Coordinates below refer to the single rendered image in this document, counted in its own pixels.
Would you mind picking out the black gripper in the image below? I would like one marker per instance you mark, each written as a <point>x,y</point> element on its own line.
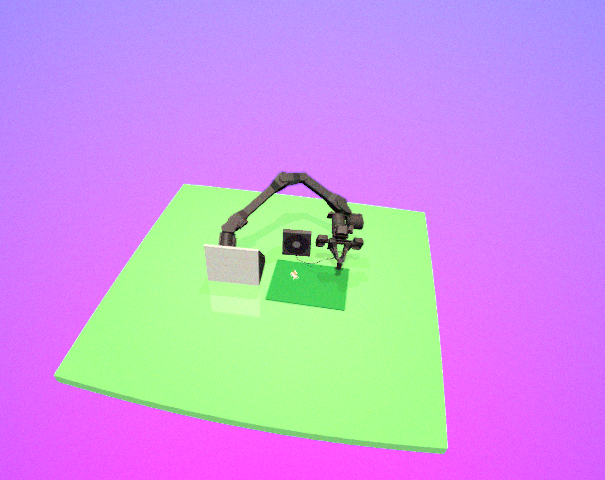
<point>356,244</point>

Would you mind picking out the green circuit board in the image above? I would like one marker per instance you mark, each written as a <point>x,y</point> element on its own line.
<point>309,284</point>

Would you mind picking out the dark grey cooling fan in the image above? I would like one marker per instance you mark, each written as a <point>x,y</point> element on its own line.
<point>296,242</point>

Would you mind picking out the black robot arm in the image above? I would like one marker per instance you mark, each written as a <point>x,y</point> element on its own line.
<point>339,204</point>

